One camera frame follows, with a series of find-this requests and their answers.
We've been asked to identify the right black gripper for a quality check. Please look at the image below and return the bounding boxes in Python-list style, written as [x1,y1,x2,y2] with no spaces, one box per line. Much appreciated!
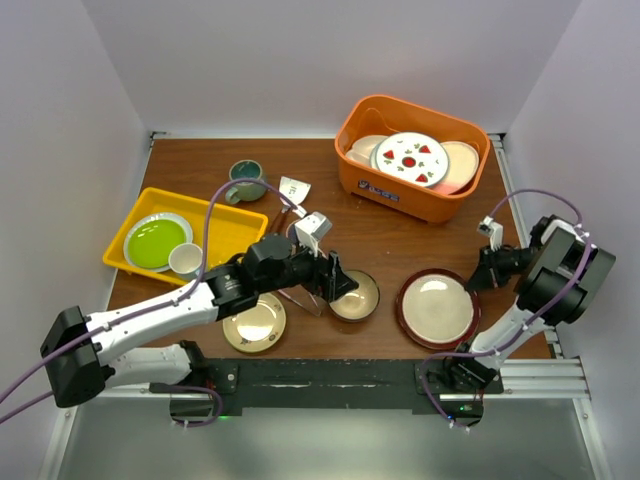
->
[465,243,540,290]

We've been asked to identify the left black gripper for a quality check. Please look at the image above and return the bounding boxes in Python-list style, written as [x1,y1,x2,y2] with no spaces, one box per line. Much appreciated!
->
[258,237,358,302]

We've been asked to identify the cream plate with maroon rim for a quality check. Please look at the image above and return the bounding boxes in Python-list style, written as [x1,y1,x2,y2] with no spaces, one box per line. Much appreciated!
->
[395,268,481,351]

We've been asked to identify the cream and pink branch plate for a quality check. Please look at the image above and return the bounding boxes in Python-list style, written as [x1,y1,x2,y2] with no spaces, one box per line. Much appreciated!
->
[432,141,479,195]

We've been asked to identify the white divided plate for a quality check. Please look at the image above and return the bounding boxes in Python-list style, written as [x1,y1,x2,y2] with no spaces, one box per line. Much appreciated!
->
[345,135,387,166]

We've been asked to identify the watermelon pattern plate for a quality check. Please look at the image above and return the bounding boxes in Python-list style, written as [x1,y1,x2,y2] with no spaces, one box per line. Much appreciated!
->
[377,132,449,188]
[369,145,379,170]

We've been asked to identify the green ceramic mug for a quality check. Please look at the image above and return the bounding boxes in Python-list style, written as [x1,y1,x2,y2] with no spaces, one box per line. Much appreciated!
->
[225,159,266,205]

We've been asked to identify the lavender mug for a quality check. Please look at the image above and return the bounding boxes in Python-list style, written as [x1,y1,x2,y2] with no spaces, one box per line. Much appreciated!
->
[285,221,298,244]

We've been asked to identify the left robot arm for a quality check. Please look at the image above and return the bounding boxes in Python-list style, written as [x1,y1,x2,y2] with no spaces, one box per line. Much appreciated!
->
[40,234,359,408]

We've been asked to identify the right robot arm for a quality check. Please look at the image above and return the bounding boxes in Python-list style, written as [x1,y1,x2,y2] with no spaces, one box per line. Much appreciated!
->
[442,215,616,393]

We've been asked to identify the orange plastic bin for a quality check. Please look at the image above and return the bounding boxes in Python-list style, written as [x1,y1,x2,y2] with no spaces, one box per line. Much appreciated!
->
[334,95,495,224]

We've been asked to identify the cream bowl with dark rim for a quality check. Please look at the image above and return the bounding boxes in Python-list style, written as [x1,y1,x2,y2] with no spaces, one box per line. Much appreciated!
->
[329,270,380,323]

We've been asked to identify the pink metal tongs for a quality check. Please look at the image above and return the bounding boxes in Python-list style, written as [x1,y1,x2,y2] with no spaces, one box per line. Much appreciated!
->
[277,286,322,317]

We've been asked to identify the small cream floral plate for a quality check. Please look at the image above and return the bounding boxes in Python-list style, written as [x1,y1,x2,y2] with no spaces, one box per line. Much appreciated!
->
[222,293,287,354]

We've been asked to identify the yellow plastic tray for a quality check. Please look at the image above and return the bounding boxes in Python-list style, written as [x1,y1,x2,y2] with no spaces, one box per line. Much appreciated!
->
[103,187,268,285]

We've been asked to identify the green plate with grey rim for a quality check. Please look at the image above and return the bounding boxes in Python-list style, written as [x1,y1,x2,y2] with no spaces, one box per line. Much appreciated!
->
[123,212,193,273]

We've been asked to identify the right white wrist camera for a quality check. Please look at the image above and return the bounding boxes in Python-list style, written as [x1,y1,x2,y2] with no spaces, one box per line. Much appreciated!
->
[477,216,504,251]

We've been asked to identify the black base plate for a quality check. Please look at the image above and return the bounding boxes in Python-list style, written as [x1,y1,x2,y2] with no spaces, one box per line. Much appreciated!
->
[149,357,501,431]

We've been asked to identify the metal spatula with wooden handle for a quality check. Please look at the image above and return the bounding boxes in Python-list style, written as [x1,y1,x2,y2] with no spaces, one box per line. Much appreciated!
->
[269,176,311,233]

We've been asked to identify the aluminium frame rail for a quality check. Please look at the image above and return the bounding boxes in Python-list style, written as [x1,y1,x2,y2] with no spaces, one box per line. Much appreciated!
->
[37,134,614,480]

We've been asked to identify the cream cup with blue handle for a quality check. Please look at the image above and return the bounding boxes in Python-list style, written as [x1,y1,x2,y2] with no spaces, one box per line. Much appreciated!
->
[168,243,203,282]

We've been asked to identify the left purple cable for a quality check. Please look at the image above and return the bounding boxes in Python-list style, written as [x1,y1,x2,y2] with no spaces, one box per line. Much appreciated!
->
[0,178,306,429]

